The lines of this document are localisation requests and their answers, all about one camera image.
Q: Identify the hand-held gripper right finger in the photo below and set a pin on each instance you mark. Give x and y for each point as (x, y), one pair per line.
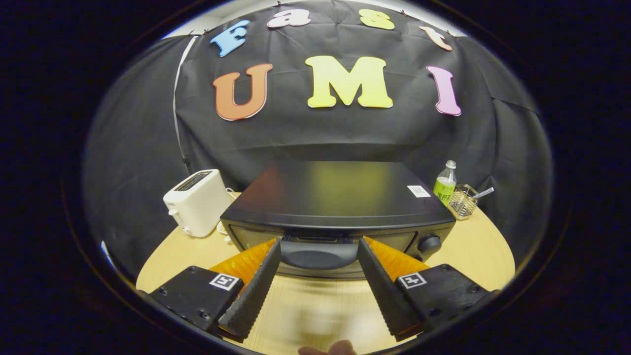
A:
(384, 291)

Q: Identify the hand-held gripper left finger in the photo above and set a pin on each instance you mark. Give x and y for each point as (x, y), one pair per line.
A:
(254, 291)

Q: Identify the black toaster oven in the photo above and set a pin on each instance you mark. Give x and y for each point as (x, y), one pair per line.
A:
(335, 192)

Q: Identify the white pop-up toaster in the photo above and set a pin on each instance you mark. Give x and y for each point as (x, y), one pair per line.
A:
(197, 207)

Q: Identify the clear bottle with green label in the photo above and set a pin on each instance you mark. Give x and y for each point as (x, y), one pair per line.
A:
(444, 190)

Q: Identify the metal spoon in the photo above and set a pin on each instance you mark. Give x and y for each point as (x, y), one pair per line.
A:
(485, 192)

